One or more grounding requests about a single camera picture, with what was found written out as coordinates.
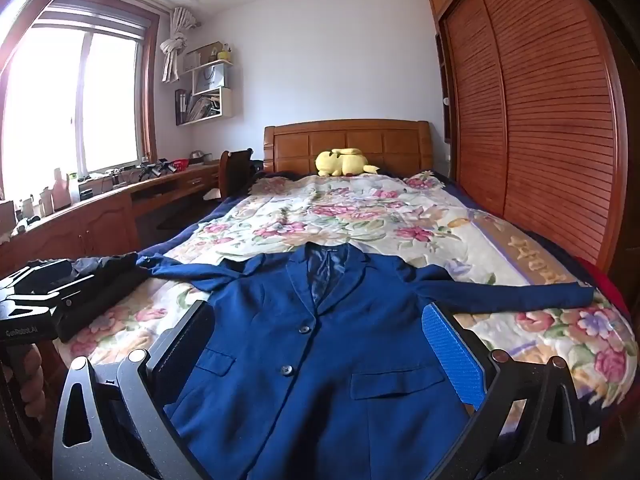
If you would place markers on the metal pot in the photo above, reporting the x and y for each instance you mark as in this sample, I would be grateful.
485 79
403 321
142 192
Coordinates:
200 157

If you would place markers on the blue suit jacket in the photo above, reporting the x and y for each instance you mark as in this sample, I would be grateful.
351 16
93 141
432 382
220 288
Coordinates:
310 385

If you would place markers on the yellow plush toy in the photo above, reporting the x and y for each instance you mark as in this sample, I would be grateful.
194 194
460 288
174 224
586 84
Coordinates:
342 162

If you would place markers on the person's left hand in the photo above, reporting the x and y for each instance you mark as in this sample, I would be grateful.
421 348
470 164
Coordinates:
27 390

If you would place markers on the cardboard box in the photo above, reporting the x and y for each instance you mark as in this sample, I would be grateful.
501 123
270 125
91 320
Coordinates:
200 57

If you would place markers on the wooden bed headboard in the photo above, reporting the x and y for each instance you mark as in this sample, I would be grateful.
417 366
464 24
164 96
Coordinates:
350 142

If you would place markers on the window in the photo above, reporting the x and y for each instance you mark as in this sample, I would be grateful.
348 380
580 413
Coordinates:
75 100

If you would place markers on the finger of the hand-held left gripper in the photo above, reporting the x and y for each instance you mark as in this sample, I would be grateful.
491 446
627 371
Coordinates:
100 297
40 275

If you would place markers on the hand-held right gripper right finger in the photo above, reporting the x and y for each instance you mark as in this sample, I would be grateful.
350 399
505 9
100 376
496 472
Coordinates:
450 350

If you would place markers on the white wall shelf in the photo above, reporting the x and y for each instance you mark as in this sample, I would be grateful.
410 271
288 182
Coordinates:
225 105

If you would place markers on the white plastic bottle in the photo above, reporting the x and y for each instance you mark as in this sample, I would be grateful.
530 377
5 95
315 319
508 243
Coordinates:
73 187

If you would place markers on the floral blanket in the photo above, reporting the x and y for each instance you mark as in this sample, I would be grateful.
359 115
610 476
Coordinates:
350 210

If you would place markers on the tied beige curtain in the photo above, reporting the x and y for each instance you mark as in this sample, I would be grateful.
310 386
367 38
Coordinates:
174 45

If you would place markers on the red bed sheet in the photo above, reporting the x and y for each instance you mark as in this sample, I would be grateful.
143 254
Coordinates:
607 290

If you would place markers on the small yellow figure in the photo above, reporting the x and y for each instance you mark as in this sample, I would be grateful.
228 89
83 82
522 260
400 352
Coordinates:
225 52

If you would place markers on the dark binders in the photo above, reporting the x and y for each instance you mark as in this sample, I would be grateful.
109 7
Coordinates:
181 107

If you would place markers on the wooden chair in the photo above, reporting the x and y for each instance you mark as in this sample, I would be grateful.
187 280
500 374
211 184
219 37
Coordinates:
235 170

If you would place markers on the white paper bag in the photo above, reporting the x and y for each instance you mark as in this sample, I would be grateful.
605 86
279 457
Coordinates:
210 77

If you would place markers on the dark grey cloth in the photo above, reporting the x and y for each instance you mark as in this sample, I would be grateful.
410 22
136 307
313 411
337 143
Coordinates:
107 262

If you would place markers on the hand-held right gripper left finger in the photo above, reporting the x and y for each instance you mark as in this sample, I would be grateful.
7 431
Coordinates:
182 340

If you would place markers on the wooden louvered wardrobe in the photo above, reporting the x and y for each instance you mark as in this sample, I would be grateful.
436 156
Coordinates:
540 110

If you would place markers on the wooden desk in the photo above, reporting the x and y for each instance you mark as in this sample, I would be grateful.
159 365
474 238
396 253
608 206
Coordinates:
100 220

